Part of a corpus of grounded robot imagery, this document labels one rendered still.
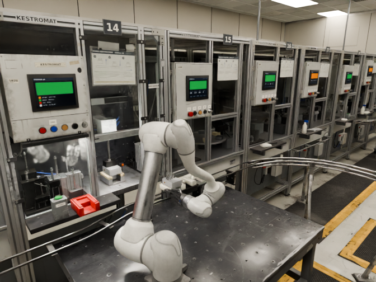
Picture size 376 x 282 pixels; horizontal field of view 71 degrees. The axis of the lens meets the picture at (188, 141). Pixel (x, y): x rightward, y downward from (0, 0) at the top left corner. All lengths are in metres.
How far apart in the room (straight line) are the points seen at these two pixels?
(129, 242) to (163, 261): 0.22
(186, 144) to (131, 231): 0.54
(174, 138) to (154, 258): 0.60
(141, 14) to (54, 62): 4.71
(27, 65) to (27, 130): 0.35
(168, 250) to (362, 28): 8.88
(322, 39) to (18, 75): 9.15
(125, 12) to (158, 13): 0.82
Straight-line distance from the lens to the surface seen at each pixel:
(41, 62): 1.70
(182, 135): 1.38
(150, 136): 1.46
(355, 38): 9.61
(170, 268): 1.43
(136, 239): 1.48
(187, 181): 2.19
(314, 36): 10.06
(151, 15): 6.44
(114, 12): 5.99
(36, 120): 1.71
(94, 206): 1.79
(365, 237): 3.56
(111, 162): 2.14
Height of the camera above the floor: 1.75
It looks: 15 degrees down
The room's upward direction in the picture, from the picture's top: straight up
